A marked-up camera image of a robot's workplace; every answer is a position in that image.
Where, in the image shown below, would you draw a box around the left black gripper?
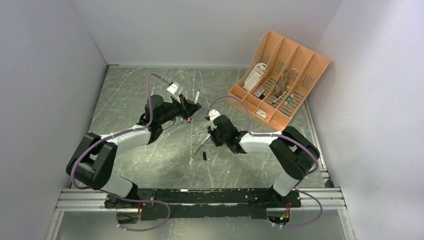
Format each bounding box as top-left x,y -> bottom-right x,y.
158,94 -> 202,126

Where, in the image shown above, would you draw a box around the white pen diagonal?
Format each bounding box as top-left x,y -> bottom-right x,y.
194,90 -> 200,104

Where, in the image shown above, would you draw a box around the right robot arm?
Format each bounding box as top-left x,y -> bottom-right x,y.
205,113 -> 321,207

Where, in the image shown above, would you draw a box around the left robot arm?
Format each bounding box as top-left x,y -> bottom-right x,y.
65,94 -> 202,208

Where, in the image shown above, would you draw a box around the small white eraser box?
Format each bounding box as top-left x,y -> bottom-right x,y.
255,109 -> 268,119

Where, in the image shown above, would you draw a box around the white product card package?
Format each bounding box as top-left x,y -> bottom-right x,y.
243,62 -> 267,92

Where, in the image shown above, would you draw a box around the markers in organizer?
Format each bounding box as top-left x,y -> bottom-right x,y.
265,69 -> 295,107

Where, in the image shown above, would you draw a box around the orange plastic desk organizer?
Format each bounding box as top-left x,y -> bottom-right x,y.
227,30 -> 331,131

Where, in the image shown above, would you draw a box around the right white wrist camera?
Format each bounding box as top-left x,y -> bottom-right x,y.
205,109 -> 221,122

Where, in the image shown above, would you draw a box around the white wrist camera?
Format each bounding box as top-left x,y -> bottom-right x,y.
205,109 -> 221,122
166,82 -> 184,96

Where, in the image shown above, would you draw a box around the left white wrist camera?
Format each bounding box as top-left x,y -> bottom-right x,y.
166,82 -> 184,96

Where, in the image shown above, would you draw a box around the aluminium rail frame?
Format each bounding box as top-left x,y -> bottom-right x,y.
55,188 -> 347,212

